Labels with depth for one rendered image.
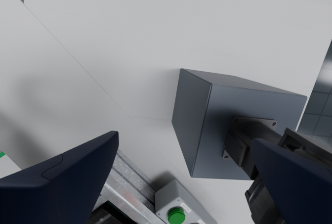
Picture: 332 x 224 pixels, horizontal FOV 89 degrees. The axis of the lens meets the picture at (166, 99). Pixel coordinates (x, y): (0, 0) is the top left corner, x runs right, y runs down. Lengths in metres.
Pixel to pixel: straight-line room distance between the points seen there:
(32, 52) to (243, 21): 0.47
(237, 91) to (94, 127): 0.34
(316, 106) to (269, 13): 1.57
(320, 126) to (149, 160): 1.83
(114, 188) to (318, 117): 1.89
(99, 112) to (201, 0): 0.34
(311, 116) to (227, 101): 1.79
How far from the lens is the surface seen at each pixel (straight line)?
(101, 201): 0.44
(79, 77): 0.43
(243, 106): 0.24
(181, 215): 0.46
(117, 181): 0.40
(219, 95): 0.22
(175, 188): 0.46
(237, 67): 0.46
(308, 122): 2.01
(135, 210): 0.46
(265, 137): 0.22
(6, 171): 0.39
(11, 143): 0.56
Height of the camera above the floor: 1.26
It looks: 73 degrees down
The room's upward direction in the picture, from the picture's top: 158 degrees clockwise
